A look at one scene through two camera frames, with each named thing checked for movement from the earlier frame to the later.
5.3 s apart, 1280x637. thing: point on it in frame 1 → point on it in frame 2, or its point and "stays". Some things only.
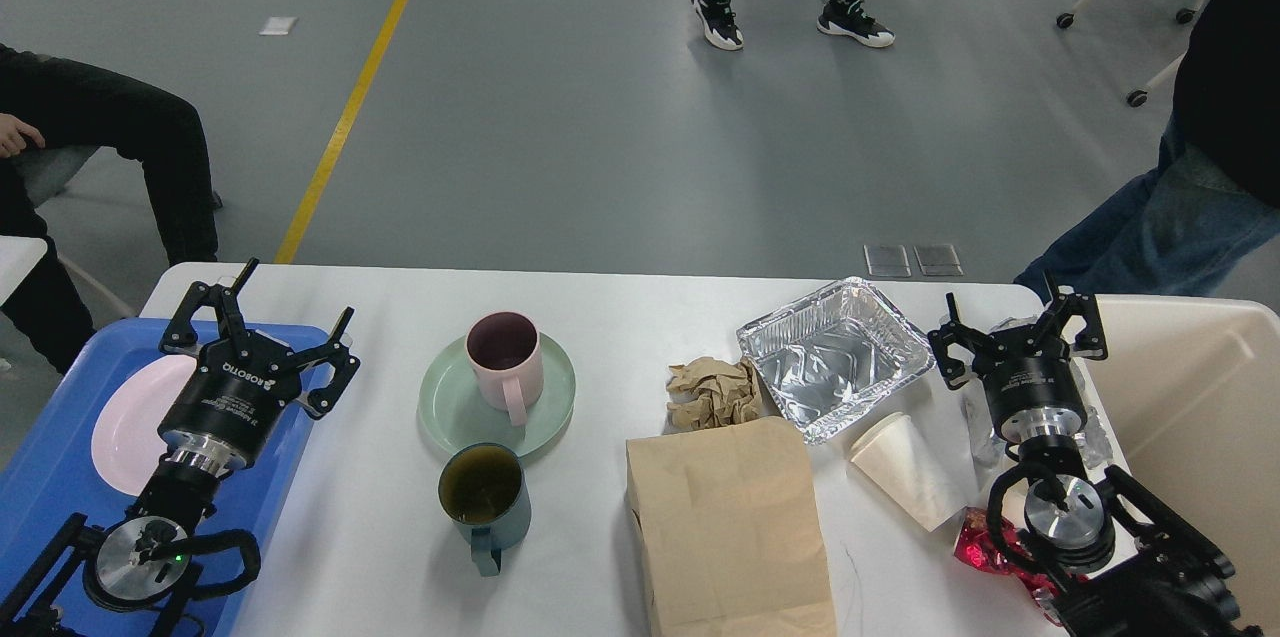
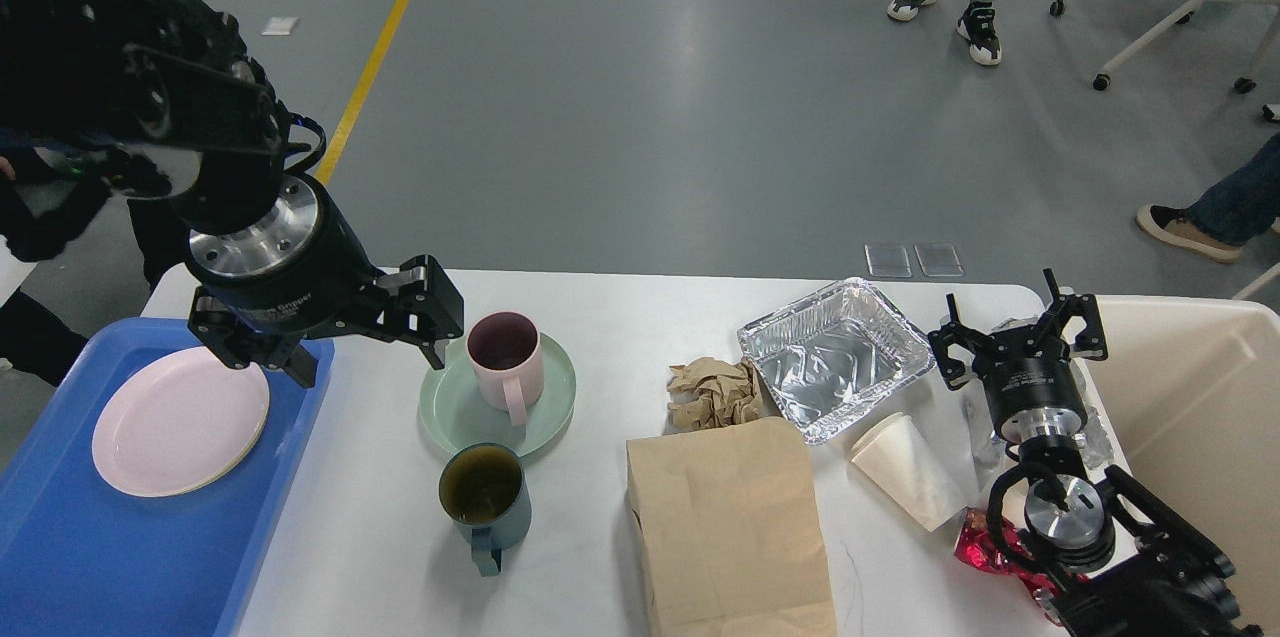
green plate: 453,413 stays
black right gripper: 1029,378 stays
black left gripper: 239,386 → 303,269
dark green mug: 484,494 stays
